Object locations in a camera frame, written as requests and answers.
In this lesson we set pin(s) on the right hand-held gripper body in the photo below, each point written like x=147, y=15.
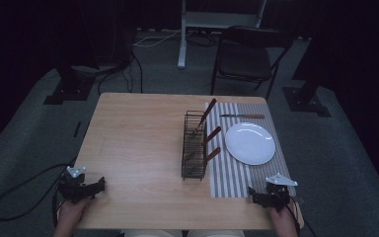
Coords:
x=276, y=195

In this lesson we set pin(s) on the black folding chair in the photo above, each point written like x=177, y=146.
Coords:
x=246, y=59

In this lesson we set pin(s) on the white round plate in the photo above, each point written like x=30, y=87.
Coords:
x=250, y=143

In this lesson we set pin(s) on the person's left hand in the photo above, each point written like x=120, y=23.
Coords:
x=72, y=210

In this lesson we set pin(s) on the grey striped placemat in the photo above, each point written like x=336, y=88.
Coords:
x=230, y=179

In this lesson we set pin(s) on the person's right hand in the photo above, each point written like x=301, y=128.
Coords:
x=283, y=218

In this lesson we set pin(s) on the small black floor strip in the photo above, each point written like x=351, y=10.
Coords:
x=77, y=129

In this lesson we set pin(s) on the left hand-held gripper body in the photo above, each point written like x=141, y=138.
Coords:
x=74, y=190

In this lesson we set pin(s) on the black stand base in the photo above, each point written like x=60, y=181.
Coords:
x=70, y=89
x=306, y=100

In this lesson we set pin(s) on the person's legs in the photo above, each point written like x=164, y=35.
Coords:
x=184, y=233

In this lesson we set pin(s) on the white desk frame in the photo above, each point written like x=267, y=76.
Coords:
x=190, y=19

